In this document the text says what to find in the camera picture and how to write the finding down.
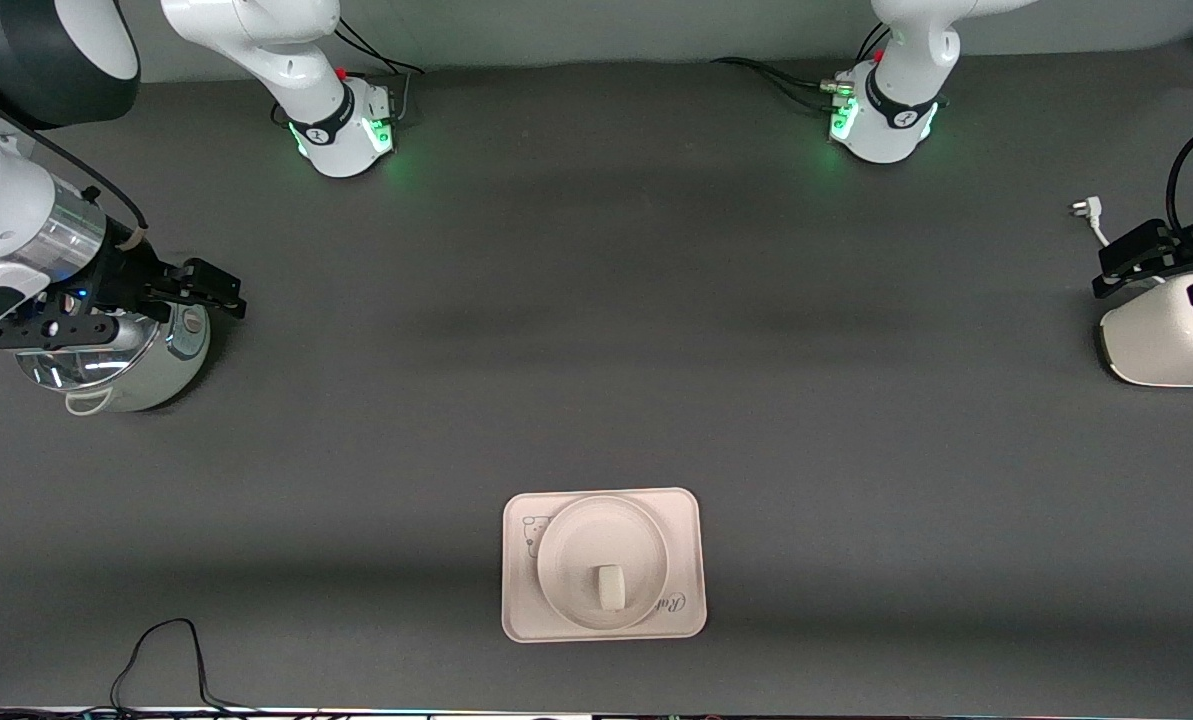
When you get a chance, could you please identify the black arm base cables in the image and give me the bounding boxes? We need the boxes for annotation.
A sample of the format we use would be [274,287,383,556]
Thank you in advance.
[711,20,892,113]
[272,15,427,126]

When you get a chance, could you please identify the thin black loose cable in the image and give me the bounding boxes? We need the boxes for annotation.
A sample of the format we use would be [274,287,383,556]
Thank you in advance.
[0,618,327,717]

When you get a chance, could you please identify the white toaster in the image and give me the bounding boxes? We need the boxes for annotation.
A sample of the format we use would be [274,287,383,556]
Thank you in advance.
[1099,272,1193,388]

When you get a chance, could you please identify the pale cooker pot glass lid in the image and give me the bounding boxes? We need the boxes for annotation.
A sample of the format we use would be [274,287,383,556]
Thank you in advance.
[13,300,212,415]

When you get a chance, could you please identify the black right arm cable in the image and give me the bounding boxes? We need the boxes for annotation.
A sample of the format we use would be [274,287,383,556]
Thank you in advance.
[0,75,149,251]

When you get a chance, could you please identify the beige rectangular tray bear print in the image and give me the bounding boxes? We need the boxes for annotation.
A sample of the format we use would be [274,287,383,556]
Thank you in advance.
[502,488,708,643]

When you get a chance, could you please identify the black right arm base cables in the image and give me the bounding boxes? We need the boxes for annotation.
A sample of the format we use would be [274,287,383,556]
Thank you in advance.
[272,15,427,126]

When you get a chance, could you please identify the round beige plate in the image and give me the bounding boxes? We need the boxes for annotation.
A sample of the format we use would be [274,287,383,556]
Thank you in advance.
[536,495,670,631]

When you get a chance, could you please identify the black left arm base cables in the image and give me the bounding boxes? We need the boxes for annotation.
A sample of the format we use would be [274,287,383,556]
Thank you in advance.
[711,20,892,113]

